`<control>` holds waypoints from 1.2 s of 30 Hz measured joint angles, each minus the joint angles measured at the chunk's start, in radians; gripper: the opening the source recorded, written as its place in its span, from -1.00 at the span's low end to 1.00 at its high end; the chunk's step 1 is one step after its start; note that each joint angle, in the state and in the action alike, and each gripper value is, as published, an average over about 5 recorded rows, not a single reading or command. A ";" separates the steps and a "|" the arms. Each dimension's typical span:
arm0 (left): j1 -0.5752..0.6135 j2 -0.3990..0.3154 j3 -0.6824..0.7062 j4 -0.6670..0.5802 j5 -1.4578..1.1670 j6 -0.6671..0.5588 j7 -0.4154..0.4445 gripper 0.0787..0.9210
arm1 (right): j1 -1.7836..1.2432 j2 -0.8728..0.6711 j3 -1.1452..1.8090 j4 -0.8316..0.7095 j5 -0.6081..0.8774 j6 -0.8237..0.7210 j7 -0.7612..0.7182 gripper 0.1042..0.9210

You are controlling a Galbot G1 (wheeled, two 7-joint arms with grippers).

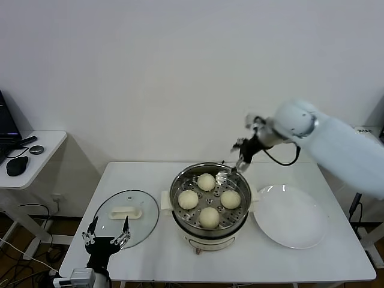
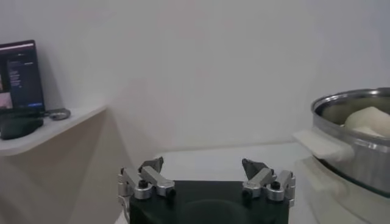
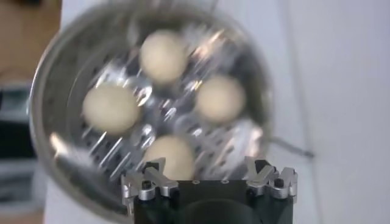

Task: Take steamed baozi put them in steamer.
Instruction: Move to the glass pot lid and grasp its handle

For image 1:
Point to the white round plate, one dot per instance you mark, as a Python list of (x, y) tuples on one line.
[(288, 216)]

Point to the white steamed baozi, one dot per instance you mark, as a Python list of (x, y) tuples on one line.
[(230, 199), (208, 217), (206, 182), (188, 199)]

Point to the round grey disc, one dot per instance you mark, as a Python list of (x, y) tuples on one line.
[(36, 149)]

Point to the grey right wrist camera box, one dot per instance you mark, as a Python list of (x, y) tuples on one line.
[(251, 120)]

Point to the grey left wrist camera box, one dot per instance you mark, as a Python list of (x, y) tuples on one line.
[(81, 277)]

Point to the white printed label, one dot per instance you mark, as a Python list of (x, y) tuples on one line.
[(364, 130)]

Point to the white side table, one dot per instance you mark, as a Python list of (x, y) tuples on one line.
[(376, 136), (45, 162)]

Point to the cream electric cooker base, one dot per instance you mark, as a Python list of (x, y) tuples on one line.
[(210, 243)]

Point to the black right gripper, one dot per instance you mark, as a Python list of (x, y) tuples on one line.
[(251, 148)]

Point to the black computer mouse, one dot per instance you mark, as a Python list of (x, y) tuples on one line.
[(17, 165)]

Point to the black stick device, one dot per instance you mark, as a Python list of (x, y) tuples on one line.
[(28, 141)]

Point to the black laptop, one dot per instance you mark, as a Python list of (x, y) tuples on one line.
[(7, 120)]

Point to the stainless steel steamer pot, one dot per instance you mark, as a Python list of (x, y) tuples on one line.
[(244, 192)]

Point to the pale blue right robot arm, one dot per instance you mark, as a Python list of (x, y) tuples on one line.
[(330, 141)]

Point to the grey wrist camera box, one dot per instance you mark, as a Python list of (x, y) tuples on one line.
[(251, 120), (81, 277)]

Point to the white wall outlet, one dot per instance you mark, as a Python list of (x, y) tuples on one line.
[(56, 198)]

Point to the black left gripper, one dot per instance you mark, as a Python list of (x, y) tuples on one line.
[(100, 249)]

